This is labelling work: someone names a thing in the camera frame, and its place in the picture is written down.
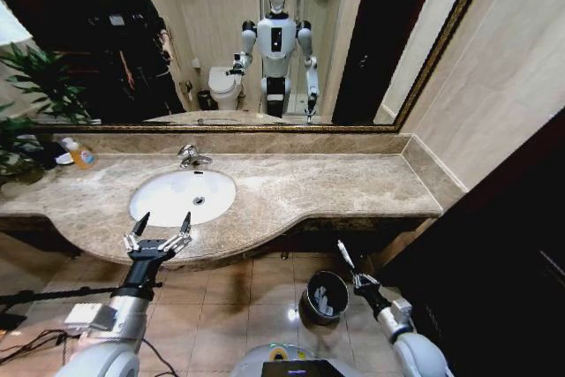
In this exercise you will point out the person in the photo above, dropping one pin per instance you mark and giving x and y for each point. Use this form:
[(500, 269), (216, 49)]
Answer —
[(119, 19)]

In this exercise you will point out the small white dish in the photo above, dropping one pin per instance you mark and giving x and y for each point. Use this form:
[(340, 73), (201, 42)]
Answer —
[(64, 158)]

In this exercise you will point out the white robot front shell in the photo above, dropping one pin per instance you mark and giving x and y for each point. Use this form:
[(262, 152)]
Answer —
[(265, 359)]

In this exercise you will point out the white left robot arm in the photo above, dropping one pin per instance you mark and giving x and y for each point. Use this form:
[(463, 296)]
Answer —
[(101, 357)]

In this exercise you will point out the gold framed wall mirror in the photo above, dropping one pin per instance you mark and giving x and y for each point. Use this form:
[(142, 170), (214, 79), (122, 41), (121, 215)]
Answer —
[(212, 19)]

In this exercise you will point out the small dark bin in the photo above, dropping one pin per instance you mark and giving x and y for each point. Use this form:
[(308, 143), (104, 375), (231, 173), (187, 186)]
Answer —
[(205, 100)]

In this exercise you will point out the white oval sink basin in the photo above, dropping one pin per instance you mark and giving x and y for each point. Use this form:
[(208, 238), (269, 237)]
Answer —
[(176, 196)]

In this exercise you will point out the black round trash bin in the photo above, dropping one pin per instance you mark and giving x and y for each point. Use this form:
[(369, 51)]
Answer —
[(309, 306)]

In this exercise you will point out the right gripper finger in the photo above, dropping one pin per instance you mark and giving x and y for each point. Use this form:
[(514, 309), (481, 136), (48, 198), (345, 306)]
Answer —
[(348, 257), (343, 253)]

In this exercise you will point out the black stand bar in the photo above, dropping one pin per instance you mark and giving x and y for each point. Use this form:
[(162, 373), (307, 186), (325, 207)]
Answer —
[(53, 294)]

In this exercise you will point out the dark wooden door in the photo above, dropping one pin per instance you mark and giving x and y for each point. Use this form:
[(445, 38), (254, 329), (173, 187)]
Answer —
[(485, 284)]

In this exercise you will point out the chrome sink drain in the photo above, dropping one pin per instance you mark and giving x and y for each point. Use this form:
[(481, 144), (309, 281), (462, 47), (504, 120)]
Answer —
[(199, 200)]

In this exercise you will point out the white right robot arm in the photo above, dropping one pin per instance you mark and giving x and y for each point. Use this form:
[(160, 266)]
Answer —
[(419, 352)]

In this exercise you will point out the chrome faucet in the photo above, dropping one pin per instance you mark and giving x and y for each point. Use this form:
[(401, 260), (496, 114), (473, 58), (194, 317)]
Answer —
[(190, 156)]

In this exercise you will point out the mirrored white humanoid robot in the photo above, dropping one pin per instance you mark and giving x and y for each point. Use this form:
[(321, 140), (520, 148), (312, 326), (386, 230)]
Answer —
[(276, 41)]

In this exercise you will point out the orange soap bottle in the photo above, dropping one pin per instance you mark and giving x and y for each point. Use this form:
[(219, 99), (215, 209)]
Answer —
[(84, 158)]

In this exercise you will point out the white toilet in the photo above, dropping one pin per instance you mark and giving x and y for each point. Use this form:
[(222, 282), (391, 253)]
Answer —
[(224, 85)]

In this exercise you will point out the green leafy plant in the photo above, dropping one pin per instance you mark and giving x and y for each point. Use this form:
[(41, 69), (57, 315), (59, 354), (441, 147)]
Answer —
[(17, 147)]

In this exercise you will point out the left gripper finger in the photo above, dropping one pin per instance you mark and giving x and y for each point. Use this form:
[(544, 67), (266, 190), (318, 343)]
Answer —
[(140, 227), (184, 231)]

